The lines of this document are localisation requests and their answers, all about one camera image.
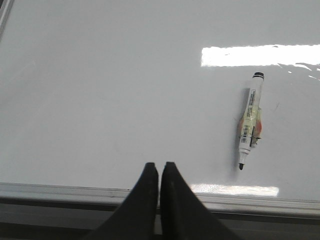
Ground black whiteboard marker with tape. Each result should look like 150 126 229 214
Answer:
238 72 265 170

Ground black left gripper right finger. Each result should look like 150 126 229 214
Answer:
160 162 241 240

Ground white whiteboard with aluminium frame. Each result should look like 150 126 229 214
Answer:
0 0 320 219

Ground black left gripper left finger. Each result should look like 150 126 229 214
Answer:
84 162 159 240

